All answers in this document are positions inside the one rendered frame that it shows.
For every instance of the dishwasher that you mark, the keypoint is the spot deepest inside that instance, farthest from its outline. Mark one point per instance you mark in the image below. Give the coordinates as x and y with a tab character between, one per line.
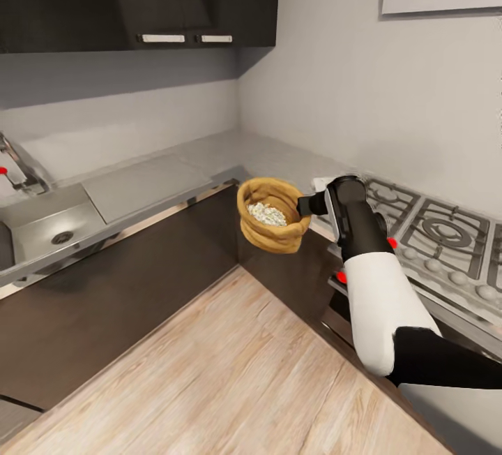
14	416

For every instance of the popcorn bag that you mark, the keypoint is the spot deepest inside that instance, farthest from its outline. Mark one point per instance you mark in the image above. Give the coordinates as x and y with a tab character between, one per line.
281	197

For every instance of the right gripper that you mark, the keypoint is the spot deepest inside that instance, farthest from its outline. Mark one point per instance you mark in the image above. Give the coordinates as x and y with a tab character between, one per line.
310	205

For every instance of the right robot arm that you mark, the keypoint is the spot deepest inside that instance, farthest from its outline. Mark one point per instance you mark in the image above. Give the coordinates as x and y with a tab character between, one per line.
457	390

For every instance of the burner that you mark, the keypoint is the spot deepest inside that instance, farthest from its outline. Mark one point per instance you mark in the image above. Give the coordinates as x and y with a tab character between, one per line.
457	247

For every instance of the drop in sink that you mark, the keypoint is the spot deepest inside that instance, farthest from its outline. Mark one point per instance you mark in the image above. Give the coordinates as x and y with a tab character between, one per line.
40	225

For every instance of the oven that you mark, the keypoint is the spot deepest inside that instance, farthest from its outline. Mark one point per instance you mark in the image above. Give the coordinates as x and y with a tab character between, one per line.
329	312

